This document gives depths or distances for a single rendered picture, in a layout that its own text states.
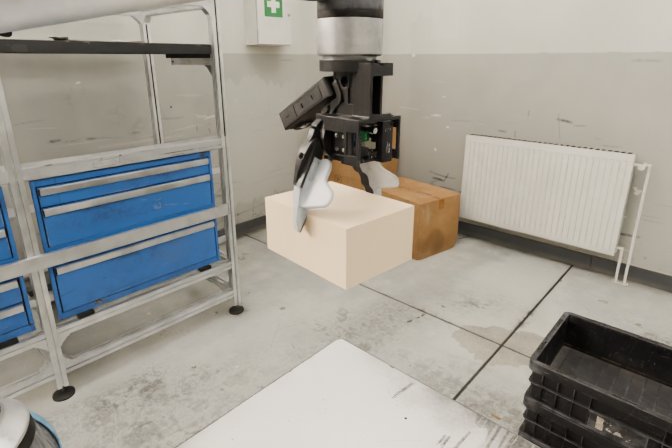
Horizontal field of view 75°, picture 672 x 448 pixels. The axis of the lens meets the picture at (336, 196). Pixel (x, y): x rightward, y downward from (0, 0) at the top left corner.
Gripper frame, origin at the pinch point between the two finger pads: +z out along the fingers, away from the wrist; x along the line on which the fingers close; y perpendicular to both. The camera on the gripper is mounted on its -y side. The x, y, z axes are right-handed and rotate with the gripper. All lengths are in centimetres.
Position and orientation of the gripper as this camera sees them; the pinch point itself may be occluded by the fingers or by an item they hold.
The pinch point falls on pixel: (337, 217)
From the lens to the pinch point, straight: 58.2
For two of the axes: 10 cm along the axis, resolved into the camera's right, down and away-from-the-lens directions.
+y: 6.7, 2.2, -7.1
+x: 7.4, -2.0, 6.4
